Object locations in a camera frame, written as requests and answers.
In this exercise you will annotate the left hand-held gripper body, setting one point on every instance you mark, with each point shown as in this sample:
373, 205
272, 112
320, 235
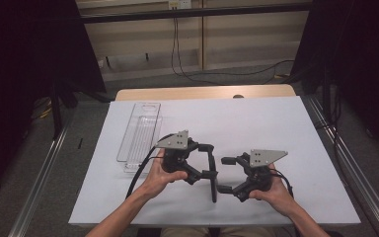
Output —
177, 141

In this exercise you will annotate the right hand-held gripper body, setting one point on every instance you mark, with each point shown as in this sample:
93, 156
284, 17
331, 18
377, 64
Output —
260, 157

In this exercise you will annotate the person's left hand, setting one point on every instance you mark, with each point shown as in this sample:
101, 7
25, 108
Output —
159, 181

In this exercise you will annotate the person's right hand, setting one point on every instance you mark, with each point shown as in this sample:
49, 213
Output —
278, 197

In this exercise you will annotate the white table board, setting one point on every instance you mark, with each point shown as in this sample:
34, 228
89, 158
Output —
210, 115

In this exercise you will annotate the clear plastic box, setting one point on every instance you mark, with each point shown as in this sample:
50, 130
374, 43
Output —
141, 131

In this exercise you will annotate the wooden table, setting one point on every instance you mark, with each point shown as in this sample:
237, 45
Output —
194, 93

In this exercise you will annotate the dark round table cap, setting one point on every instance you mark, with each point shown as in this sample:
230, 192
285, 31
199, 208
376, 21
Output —
238, 96

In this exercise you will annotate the black stand leg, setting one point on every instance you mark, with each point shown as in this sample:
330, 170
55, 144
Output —
56, 112

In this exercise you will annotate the black horizontal bar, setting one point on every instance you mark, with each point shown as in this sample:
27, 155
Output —
194, 13

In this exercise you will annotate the black curtain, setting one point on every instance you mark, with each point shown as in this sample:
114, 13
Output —
19, 65
358, 49

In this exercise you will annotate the metal floor rail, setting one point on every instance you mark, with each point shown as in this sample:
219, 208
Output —
36, 191
365, 184

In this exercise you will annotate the white wall outlet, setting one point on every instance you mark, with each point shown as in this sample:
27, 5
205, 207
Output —
179, 4

